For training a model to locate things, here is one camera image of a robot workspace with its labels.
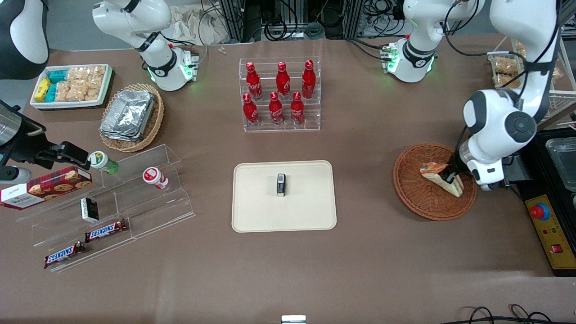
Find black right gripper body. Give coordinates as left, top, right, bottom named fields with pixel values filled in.
left=0, top=101, right=48, bottom=165

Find triangular sandwich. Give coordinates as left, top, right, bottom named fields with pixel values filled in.
left=420, top=162, right=464, bottom=198

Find round brown wicker basket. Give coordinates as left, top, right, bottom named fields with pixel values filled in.
left=393, top=143, right=477, bottom=221

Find white rectangular snack tray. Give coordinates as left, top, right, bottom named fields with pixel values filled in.
left=29, top=64, right=114, bottom=110

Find oval light wicker basket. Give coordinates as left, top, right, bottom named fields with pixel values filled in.
left=99, top=83, right=165, bottom=153

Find beige plastic tray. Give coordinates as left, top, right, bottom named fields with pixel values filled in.
left=231, top=160, right=337, bottom=233

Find small bottle green label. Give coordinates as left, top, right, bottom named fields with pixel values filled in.
left=89, top=151, right=120, bottom=175

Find red tartan cookie box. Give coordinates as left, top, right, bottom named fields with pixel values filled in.
left=0, top=166, right=93, bottom=211

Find black machine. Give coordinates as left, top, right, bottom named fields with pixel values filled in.
left=506, top=128, right=576, bottom=201

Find small black white box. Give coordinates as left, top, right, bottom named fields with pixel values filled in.
left=80, top=197, right=99, bottom=222

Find yellow snack pack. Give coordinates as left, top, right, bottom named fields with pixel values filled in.
left=34, top=77, right=51, bottom=102

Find clear bag rice crackers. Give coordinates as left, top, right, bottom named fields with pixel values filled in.
left=84, top=80, right=105, bottom=102
left=67, top=66, right=107, bottom=84
left=55, top=81, right=86, bottom=103

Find stacked aluminium foil trays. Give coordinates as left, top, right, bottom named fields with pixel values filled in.
left=100, top=89, right=156, bottom=142

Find clear plastic container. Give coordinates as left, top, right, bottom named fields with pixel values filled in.
left=546, top=137, right=576, bottom=192

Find Snickers chocolate bar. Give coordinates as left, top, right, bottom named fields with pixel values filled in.
left=85, top=219, right=128, bottom=243
left=44, top=241, right=86, bottom=269

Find small bottle red label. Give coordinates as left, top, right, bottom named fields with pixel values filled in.
left=143, top=167, right=170, bottom=190

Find yellow black control box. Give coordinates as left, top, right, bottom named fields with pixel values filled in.
left=524, top=193, right=576, bottom=276

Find clear acrylic step shelf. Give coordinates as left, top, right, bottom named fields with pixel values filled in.
left=16, top=144, right=196, bottom=273

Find clear acrylic bottle rack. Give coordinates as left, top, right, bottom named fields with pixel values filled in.
left=238, top=57, right=321, bottom=132

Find red cola bottle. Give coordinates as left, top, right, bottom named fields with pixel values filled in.
left=301, top=60, right=316, bottom=99
left=275, top=62, right=291, bottom=100
left=290, top=91, right=305, bottom=126
left=243, top=93, right=260, bottom=126
left=269, top=92, right=284, bottom=126
left=245, top=62, right=263, bottom=100

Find crumpled beige cloth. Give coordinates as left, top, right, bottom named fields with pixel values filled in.
left=167, top=4, right=231, bottom=45

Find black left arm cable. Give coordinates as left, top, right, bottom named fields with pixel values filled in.
left=443, top=0, right=561, bottom=169

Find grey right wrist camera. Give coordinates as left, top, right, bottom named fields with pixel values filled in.
left=0, top=166, right=33, bottom=184

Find white wire rack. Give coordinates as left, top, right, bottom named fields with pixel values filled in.
left=488, top=37, right=576, bottom=121

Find black floor cables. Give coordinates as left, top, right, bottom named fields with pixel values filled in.
left=450, top=304, right=555, bottom=324

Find aluminium frame with cables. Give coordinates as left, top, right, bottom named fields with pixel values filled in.
left=218, top=0, right=408, bottom=42

